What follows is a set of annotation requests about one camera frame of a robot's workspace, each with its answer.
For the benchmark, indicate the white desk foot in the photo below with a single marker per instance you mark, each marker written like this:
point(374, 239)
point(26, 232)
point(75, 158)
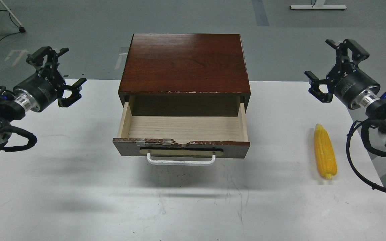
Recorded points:
point(318, 5)

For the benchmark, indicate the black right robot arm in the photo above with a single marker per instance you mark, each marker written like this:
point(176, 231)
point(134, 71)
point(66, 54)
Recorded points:
point(373, 129)

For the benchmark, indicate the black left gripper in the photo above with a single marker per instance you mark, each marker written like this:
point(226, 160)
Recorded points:
point(38, 91)

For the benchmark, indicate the dark wooden drawer cabinet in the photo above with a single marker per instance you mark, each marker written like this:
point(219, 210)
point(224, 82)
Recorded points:
point(197, 64)

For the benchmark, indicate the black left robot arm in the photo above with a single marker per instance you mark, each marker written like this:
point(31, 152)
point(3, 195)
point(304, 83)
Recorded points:
point(12, 138)

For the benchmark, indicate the wooden drawer with white handle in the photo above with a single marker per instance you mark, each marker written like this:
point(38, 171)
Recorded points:
point(182, 140)

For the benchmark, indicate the yellow corn cob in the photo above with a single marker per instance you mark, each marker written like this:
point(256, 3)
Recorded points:
point(324, 153)

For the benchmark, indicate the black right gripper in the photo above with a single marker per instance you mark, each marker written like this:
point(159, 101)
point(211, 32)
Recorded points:
point(345, 80)

